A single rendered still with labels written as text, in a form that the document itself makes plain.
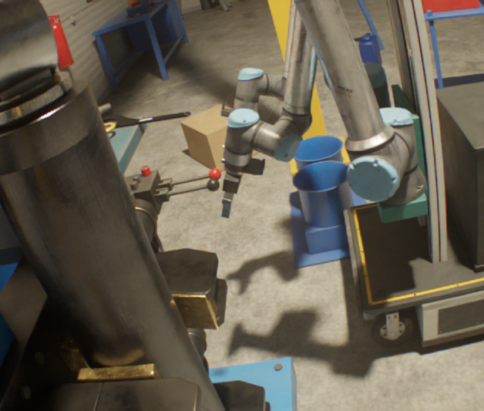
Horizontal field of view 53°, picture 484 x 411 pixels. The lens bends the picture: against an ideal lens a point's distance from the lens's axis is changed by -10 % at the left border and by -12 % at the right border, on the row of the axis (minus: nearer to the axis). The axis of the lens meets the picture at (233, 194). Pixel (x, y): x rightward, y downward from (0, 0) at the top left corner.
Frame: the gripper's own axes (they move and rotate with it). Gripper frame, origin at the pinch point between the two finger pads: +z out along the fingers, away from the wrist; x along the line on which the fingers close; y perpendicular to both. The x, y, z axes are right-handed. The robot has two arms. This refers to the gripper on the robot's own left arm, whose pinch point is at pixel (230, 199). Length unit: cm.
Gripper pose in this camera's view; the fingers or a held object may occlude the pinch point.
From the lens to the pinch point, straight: 183.6
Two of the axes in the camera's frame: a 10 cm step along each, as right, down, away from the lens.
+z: -1.2, 7.5, 6.5
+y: -9.7, -2.3, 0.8
